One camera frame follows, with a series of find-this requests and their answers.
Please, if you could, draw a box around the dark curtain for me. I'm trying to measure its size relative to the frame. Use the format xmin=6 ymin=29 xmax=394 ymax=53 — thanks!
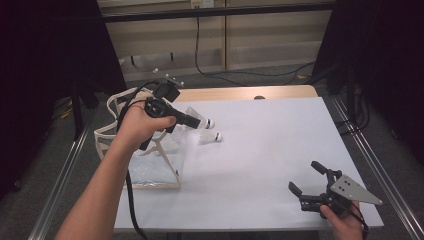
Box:
xmin=311 ymin=0 xmax=424 ymax=164
xmin=0 ymin=0 xmax=128 ymax=201

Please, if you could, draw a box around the black floor cable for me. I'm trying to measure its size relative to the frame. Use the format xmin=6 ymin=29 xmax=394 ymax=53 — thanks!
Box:
xmin=194 ymin=14 xmax=316 ymax=87

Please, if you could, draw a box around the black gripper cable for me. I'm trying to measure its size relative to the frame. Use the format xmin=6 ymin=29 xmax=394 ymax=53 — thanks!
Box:
xmin=116 ymin=79 xmax=161 ymax=240
xmin=346 ymin=201 xmax=370 ymax=240

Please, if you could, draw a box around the yellow cable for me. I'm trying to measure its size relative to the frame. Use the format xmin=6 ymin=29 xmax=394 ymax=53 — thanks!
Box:
xmin=49 ymin=99 xmax=76 ymax=121

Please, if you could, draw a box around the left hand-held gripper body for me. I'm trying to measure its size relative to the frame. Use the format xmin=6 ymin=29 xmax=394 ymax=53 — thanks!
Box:
xmin=144 ymin=68 xmax=185 ymax=120

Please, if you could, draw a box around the person's left hand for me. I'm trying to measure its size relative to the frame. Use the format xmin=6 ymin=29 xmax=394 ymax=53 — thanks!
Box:
xmin=114 ymin=99 xmax=178 ymax=154

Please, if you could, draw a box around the light wooden cabinet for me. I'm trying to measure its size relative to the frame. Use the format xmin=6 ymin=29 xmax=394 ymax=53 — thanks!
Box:
xmin=98 ymin=0 xmax=334 ymax=83

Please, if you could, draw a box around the bundle of black cables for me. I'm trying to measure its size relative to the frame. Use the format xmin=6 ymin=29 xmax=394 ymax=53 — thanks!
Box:
xmin=334 ymin=94 xmax=372 ymax=136

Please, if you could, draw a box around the clear bag with beige trim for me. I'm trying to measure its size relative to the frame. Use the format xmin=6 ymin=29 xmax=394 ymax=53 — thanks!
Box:
xmin=93 ymin=86 xmax=183 ymax=190

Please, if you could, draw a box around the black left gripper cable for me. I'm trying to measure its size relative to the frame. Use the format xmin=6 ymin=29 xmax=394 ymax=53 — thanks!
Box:
xmin=116 ymin=79 xmax=161 ymax=240

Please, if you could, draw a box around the white wall outlet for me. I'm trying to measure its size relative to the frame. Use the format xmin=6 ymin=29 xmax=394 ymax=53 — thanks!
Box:
xmin=190 ymin=0 xmax=215 ymax=9

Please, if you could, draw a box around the white table mat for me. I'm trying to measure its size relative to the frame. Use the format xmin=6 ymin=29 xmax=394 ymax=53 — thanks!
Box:
xmin=113 ymin=96 xmax=385 ymax=233

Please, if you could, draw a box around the black metal stand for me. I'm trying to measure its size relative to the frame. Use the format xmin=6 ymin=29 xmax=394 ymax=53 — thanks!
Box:
xmin=71 ymin=79 xmax=99 ymax=141

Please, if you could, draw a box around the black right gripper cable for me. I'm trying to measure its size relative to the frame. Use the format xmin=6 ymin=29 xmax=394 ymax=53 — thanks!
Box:
xmin=346 ymin=201 xmax=370 ymax=240

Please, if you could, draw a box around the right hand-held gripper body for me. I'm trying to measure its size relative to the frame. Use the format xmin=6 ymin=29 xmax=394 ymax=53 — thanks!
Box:
xmin=299 ymin=169 xmax=384 ymax=220

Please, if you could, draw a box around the aluminium rail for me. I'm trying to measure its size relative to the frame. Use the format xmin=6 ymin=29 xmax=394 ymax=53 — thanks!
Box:
xmin=28 ymin=123 xmax=91 ymax=240
xmin=331 ymin=96 xmax=424 ymax=240

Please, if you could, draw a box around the black horizontal bar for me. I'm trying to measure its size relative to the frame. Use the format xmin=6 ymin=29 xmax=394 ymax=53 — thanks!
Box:
xmin=101 ymin=2 xmax=336 ymax=24

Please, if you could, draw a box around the person's right hand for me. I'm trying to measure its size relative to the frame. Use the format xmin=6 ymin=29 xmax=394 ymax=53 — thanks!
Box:
xmin=319 ymin=201 xmax=364 ymax=240

